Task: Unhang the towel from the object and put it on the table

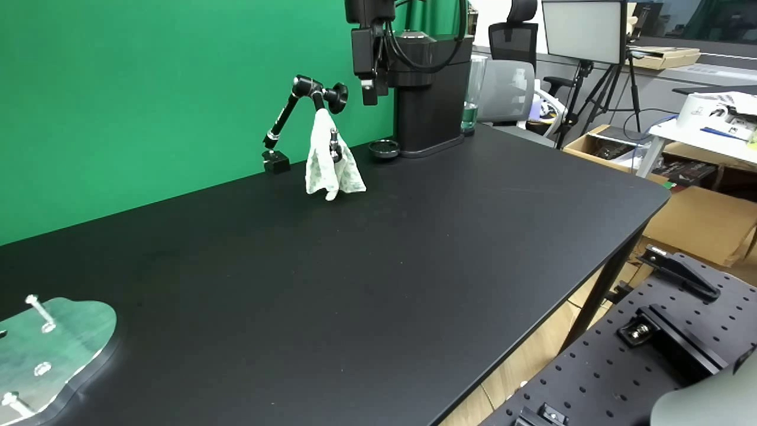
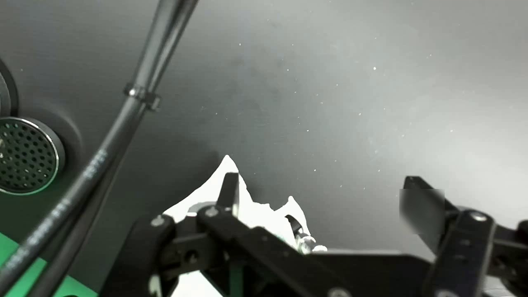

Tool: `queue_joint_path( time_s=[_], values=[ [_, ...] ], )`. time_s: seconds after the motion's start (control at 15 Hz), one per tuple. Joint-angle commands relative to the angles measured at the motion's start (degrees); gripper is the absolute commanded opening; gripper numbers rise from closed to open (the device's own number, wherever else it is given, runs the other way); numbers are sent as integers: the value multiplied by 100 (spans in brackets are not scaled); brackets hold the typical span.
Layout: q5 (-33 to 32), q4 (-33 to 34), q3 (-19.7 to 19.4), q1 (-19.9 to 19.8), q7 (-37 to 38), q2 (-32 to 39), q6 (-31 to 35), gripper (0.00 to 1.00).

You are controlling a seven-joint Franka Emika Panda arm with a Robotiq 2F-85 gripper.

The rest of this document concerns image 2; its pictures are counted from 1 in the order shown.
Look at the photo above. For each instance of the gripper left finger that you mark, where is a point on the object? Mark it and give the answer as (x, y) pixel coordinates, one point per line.
(264, 255)

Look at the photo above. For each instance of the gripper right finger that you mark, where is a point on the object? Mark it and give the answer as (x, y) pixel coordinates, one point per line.
(462, 247)

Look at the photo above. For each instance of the white towel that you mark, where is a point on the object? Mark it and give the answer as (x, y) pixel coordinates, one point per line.
(258, 214)

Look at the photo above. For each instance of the round perforated metal grille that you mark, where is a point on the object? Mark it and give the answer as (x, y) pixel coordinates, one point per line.
(24, 156)

